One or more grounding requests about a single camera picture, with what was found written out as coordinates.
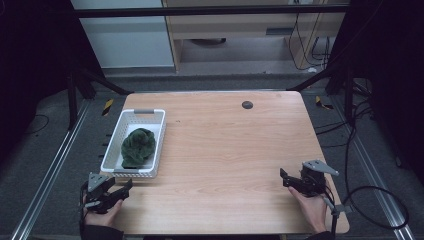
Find black looped floor cable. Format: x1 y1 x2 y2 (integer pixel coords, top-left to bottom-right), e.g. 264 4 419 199
314 99 410 231

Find yellow black striped tape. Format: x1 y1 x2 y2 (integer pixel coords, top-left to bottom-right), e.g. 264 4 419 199
314 95 335 111
101 98 115 117

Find black metal stand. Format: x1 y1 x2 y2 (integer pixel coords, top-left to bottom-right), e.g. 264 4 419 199
285 58 372 125
65 64 135 132

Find black horizontal frame bar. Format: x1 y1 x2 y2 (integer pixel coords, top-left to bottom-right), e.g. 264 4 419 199
73 5 350 19

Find light wooden desk furniture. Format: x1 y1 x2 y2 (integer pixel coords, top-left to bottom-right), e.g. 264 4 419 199
162 0 350 73

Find thin black floor cable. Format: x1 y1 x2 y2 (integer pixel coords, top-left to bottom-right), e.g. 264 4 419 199
24 113 51 136

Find person's left hand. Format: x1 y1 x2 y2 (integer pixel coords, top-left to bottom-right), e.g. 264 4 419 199
82 195 125 230

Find dark green cloth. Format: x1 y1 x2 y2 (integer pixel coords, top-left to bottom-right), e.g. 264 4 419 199
120 127 157 169

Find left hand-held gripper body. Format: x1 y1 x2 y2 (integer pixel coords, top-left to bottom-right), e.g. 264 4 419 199
84 172 118 215

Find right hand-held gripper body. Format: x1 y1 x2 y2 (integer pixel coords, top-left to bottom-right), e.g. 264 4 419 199
298 159 340 198

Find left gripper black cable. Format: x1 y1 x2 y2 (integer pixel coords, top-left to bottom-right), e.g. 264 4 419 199
78 180 90 236

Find silver metal floor rail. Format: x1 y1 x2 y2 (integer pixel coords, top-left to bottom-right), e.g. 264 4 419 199
10 99 92 240
331 95 416 240

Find black curtain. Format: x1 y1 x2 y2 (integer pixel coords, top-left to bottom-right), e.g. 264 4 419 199
328 0 424 188
0 0 104 164

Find black hanging cables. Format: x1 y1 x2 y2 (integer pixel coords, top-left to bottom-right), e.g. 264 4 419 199
287 12 332 72

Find person's right hand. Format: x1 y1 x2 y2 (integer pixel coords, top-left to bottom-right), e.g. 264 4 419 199
287 185 330 234

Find right gripper cable with plug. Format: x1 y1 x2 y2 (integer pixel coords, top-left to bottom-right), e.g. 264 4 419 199
321 186 353 240

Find white plastic basket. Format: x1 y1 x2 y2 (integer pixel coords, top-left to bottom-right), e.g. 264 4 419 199
100 108 167 179

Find white cabinet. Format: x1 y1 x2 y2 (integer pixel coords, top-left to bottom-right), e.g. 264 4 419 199
70 0 175 70

